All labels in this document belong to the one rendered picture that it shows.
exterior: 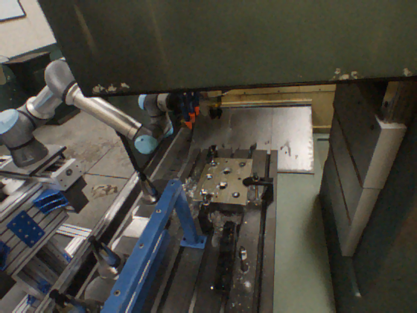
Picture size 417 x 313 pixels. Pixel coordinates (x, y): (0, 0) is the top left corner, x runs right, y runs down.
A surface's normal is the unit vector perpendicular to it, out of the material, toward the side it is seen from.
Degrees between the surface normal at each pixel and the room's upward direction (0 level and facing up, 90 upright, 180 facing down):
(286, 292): 0
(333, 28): 90
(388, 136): 90
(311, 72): 90
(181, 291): 0
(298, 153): 24
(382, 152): 90
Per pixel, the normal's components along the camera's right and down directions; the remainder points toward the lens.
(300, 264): -0.15, -0.79
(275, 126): -0.25, -0.47
